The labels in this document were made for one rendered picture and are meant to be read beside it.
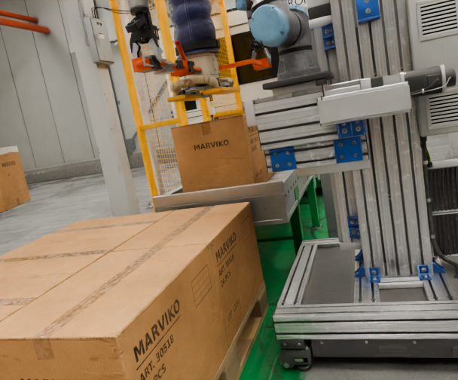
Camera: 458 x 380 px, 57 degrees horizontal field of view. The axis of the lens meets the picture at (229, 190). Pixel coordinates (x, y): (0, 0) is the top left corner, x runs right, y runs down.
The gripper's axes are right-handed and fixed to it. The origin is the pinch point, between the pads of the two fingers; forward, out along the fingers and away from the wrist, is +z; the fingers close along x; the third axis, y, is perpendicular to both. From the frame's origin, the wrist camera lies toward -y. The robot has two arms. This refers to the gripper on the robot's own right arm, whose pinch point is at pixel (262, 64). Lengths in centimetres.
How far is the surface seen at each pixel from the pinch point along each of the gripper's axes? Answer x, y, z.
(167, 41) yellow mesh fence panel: -67, -29, -30
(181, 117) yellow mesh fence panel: -67, -28, 20
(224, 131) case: -17, 39, 32
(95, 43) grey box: -115, -19, -38
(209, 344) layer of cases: -5, 130, 94
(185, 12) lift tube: -25, 41, -27
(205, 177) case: -31, 39, 54
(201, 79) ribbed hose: -20, 50, 6
